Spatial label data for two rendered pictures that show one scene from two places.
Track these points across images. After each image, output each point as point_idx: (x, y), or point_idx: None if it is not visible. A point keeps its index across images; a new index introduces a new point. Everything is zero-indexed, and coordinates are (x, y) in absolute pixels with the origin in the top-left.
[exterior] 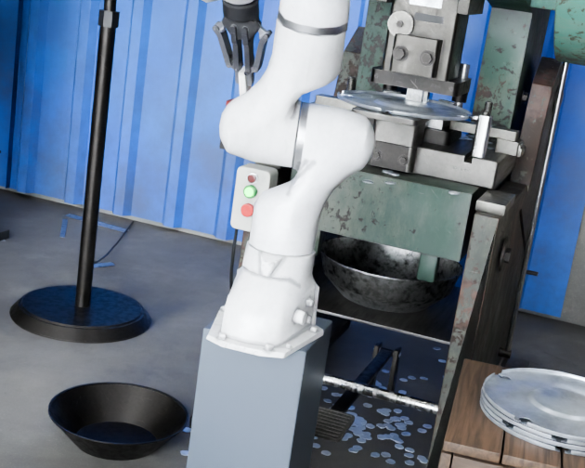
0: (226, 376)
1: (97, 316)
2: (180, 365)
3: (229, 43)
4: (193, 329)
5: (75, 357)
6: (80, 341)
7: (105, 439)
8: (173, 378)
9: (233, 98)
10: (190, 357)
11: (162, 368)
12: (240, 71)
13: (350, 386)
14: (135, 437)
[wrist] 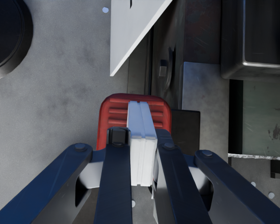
0: None
1: None
2: (79, 76)
3: (48, 207)
4: (63, 6)
5: (6, 105)
6: None
7: (81, 215)
8: (83, 100)
9: (104, 126)
10: (80, 58)
11: (70, 88)
12: (132, 174)
13: (237, 157)
14: (96, 202)
